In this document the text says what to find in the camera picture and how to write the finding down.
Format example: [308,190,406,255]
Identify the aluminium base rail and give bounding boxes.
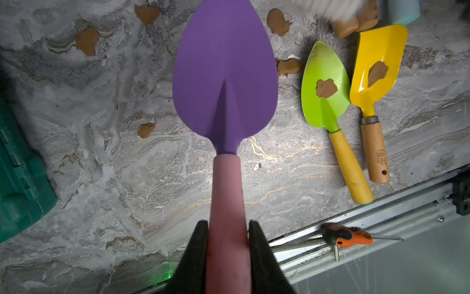
[268,166,470,286]

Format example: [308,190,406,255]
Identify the green plastic tool case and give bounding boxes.
[1,99,57,243]

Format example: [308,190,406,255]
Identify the wide green trowel wooden handle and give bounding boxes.
[331,17,359,39]

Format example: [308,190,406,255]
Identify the white blue brush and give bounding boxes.
[294,0,366,22]

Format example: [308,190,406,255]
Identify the wide light blue trowel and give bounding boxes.
[388,0,421,26]

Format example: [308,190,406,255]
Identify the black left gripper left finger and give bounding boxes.
[162,220,209,294]

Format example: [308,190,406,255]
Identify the lime front trowel yellow handle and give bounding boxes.
[301,41,374,205]

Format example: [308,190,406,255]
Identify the orange handled screwdriver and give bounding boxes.
[322,225,403,262]

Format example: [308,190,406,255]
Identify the yellow square trowel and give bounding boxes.
[350,24,408,184]

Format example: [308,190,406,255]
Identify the purple trowel pink handle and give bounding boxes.
[173,1,278,294]

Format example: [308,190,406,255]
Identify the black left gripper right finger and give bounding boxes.
[248,220,295,294]

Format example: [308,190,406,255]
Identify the brown soil lump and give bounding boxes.
[134,5,160,25]
[266,9,293,37]
[137,122,155,139]
[75,28,99,56]
[277,58,303,77]

